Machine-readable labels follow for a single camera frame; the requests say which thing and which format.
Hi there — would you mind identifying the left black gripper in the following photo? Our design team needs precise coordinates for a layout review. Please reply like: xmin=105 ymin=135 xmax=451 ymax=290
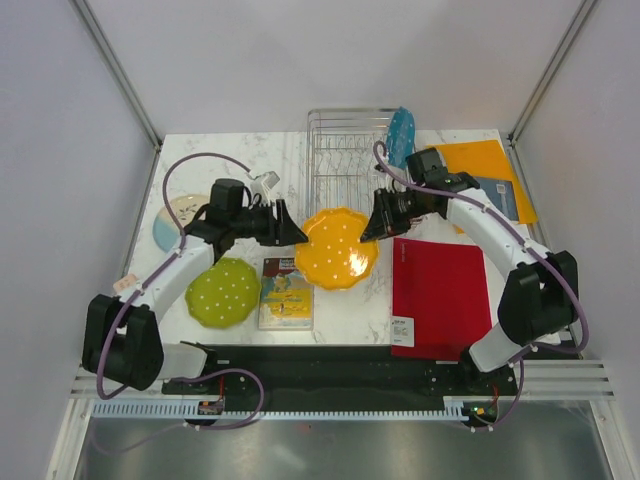
xmin=229 ymin=199 xmax=307 ymax=247

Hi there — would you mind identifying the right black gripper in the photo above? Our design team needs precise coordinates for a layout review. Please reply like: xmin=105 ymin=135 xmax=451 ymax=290
xmin=362 ymin=186 xmax=434 ymax=242

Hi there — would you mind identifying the yellow polka dot plate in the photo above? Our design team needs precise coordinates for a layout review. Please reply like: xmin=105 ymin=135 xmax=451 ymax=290
xmin=294 ymin=207 xmax=379 ymax=291

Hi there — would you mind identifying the paperback book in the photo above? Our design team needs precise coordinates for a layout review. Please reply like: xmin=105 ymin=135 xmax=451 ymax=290
xmin=258 ymin=257 xmax=314 ymax=331

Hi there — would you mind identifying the green polka dot plate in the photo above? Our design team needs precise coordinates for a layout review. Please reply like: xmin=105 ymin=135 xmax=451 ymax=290
xmin=185 ymin=258 xmax=260 ymax=329

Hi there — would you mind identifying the blue polka dot plate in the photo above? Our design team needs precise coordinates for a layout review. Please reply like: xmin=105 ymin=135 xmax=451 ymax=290
xmin=386 ymin=107 xmax=415 ymax=169

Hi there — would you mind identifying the wire dish rack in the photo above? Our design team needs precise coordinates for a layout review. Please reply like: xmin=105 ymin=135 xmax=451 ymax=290
xmin=305 ymin=108 xmax=396 ymax=218

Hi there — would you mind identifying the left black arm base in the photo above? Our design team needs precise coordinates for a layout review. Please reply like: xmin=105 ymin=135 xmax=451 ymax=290
xmin=162 ymin=342 xmax=261 ymax=400

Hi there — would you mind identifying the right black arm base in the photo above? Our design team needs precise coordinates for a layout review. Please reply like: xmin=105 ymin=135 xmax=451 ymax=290
xmin=425 ymin=361 xmax=517 ymax=397

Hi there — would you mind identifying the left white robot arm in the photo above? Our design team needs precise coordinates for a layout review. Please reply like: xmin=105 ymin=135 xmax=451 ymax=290
xmin=81 ymin=179 xmax=308 ymax=393

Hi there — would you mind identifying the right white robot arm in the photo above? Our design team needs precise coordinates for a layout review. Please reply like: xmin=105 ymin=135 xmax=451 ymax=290
xmin=360 ymin=141 xmax=589 ymax=394

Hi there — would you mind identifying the red folder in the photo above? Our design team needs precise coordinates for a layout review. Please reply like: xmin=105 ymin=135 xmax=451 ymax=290
xmin=390 ymin=238 xmax=492 ymax=362

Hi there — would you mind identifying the cream and blue plate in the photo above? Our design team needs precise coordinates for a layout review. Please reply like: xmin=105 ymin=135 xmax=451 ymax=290
xmin=152 ymin=194 xmax=209 ymax=252

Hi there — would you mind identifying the orange folder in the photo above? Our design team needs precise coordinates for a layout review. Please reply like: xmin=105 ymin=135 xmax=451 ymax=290
xmin=435 ymin=140 xmax=538 ymax=224

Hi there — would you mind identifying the dark blue book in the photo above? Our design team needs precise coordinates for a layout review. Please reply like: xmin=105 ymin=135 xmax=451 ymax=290
xmin=476 ymin=177 xmax=519 ymax=222

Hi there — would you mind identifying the pink cube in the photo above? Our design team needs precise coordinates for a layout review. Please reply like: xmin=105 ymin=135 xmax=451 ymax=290
xmin=113 ymin=274 xmax=138 ymax=294

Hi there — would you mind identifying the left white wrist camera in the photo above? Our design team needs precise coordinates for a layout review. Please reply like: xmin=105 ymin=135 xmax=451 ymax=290
xmin=247 ymin=170 xmax=280 ymax=204

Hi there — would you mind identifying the white cable duct right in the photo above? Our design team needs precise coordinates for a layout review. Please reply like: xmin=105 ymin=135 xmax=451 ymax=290
xmin=443 ymin=396 xmax=499 ymax=423

